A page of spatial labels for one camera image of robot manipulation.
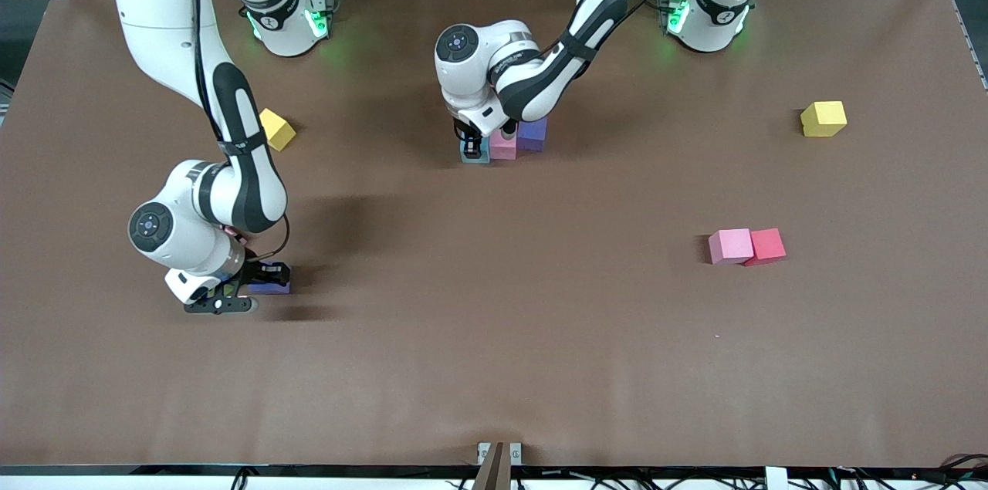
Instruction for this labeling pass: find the yellow foam cube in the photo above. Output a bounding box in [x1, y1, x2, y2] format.
[261, 108, 297, 152]
[800, 101, 848, 137]

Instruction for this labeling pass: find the red foam cube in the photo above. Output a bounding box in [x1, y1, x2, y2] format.
[746, 228, 787, 267]

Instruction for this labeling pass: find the metal bracket with pole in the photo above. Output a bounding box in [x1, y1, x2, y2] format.
[472, 441, 523, 490]

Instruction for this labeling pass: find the brown table mat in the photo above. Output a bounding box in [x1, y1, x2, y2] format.
[0, 0, 988, 468]

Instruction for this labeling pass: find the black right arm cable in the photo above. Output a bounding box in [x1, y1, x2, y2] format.
[247, 214, 292, 263]

